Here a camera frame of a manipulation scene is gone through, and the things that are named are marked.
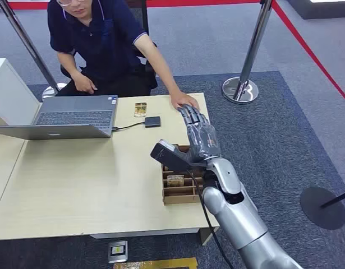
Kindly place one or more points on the person's right hand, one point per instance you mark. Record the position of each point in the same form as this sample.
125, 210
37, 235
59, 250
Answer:
84, 83

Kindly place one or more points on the gold floor marker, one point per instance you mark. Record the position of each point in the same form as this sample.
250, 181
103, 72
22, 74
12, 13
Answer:
161, 264

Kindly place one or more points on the red barrier belt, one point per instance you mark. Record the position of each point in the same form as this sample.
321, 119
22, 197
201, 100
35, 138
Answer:
309, 52
203, 3

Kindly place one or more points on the person's left forearm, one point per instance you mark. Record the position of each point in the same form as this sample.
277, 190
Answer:
158, 63

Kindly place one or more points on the person's left hand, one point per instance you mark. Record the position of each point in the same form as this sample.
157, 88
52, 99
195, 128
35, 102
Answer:
183, 99

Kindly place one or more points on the chrome stanchion post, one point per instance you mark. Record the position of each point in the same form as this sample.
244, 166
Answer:
28, 46
252, 48

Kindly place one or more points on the wooden card holder box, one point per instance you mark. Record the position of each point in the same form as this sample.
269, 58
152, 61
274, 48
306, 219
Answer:
177, 196

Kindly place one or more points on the grey laptop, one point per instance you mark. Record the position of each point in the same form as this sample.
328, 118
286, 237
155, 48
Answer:
77, 118

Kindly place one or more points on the black stanchion post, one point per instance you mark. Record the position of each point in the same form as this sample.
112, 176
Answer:
322, 208

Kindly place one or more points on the eyeglasses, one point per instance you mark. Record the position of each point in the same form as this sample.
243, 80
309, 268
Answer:
65, 2

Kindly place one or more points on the dark display plinth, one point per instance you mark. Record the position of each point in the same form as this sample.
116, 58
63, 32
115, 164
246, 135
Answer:
318, 11

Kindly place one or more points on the white cabinet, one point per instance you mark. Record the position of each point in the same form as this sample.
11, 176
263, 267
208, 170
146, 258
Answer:
9, 93

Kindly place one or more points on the gold card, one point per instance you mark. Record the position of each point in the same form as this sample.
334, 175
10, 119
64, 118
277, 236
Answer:
175, 181
140, 110

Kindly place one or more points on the person's right forearm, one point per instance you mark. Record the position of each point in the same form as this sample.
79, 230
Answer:
67, 65

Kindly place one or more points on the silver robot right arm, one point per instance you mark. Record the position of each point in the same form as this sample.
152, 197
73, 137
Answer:
239, 222

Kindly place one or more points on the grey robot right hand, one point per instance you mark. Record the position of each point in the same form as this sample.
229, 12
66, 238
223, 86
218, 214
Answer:
201, 139

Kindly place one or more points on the metal floor socket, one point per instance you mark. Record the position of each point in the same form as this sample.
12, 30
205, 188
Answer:
118, 251

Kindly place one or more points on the person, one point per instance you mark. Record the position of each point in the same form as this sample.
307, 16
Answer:
105, 44

